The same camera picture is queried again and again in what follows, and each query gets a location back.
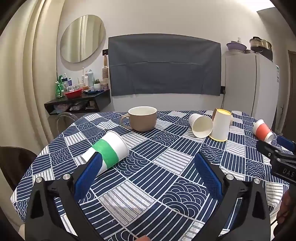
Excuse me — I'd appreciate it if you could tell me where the plain white paper cup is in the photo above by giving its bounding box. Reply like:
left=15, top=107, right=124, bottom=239
left=188, top=113, right=213, bottom=139

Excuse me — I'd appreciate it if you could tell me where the red bowl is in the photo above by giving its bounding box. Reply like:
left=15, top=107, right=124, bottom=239
left=64, top=88, right=83, bottom=99

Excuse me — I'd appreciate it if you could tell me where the purple bowl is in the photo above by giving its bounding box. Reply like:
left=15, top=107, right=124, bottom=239
left=226, top=42, right=246, bottom=53

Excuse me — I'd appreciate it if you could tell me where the orange band paper cup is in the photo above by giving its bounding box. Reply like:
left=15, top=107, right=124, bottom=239
left=252, top=119, right=275, bottom=144

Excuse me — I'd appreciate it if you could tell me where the oval wall mirror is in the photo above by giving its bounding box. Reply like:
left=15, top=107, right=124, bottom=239
left=60, top=15, right=106, bottom=64

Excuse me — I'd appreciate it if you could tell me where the grey cloth cover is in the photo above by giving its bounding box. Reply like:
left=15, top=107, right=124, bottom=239
left=108, top=34, right=222, bottom=97

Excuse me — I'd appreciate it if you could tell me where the black wall shelf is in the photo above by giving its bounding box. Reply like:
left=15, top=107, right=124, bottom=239
left=44, top=90, right=112, bottom=116

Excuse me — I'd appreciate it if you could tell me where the blue white patterned tablecloth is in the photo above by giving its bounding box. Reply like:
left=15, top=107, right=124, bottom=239
left=10, top=110, right=291, bottom=241

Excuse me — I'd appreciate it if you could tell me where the green band paper cup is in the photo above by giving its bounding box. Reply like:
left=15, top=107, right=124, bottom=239
left=80, top=130, right=130, bottom=177

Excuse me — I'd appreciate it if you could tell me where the dark brown chair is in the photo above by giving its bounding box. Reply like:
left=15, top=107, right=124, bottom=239
left=0, top=146, right=38, bottom=191

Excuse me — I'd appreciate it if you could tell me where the steel cooking pot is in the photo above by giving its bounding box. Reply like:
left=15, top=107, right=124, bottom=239
left=249, top=36, right=273, bottom=62

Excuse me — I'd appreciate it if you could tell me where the beige curtain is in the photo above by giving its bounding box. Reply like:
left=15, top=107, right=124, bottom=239
left=0, top=0, right=64, bottom=149

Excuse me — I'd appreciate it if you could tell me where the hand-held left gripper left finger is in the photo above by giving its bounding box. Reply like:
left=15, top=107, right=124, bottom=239
left=25, top=152, right=103, bottom=241

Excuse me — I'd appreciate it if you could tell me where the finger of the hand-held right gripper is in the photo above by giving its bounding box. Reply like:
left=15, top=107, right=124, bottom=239
left=256, top=140, right=282, bottom=161
left=276, top=135, right=296, bottom=152

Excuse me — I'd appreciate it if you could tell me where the person's right hand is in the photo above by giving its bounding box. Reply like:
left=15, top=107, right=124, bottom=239
left=277, top=189, right=296, bottom=224

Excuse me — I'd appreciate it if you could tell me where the clear plastic chair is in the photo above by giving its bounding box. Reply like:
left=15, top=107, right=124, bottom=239
left=56, top=112, right=79, bottom=135

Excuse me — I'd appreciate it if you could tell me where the wooden hairbrush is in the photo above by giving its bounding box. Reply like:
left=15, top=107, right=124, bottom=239
left=102, top=55, right=110, bottom=80

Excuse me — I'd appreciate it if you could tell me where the beige ceramic mug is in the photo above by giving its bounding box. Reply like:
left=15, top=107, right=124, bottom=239
left=120, top=106, right=158, bottom=132

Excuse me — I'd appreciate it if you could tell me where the white refrigerator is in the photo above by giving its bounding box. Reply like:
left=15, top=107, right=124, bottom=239
left=221, top=51, right=280, bottom=131

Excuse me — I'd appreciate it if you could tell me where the yellow rim white cup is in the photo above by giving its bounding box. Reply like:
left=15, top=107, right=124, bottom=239
left=209, top=108, right=234, bottom=142

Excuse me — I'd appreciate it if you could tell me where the green plastic bottle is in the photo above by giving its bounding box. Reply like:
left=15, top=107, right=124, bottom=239
left=55, top=75, right=65, bottom=98

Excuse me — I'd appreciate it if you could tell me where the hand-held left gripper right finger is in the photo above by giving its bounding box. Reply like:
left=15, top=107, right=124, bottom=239
left=194, top=152, right=272, bottom=241

